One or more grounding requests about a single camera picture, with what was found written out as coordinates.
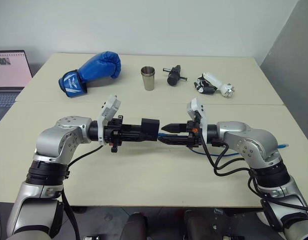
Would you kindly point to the white robotic hand part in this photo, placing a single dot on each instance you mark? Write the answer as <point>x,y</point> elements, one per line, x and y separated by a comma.
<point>213,83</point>

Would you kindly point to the dark rounded shape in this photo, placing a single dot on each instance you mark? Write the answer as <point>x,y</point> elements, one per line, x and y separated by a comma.
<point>136,226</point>

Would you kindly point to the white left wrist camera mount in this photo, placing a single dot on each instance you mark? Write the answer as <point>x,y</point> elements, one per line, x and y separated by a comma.
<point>110,105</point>

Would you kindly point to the small black box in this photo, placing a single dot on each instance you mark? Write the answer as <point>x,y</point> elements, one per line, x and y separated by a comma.
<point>150,127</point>

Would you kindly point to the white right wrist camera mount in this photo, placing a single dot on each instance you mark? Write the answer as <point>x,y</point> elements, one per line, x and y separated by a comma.
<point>195,106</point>

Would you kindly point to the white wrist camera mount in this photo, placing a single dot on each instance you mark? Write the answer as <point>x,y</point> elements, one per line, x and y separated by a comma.
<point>195,106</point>
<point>110,105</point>

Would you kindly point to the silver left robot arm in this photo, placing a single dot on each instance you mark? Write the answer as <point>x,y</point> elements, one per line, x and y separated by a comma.
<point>56,140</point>

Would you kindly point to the stacked metal cups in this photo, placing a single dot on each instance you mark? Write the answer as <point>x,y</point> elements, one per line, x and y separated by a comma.
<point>147,78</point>

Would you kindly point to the blue boxing glove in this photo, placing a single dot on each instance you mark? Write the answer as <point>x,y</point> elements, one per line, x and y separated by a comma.
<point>93,71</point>

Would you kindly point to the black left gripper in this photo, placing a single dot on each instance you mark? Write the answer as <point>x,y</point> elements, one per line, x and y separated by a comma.
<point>113,136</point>

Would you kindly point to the black cylindrical motor part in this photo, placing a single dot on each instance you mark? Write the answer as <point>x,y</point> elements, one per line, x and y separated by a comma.
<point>174,76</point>

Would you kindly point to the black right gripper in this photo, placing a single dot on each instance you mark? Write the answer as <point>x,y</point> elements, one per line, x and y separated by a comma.
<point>193,135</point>

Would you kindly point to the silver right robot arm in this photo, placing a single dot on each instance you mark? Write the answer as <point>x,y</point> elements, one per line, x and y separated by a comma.
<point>254,142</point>

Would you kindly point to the open laptop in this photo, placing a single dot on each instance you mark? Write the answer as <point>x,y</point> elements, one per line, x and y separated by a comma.
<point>7,75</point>

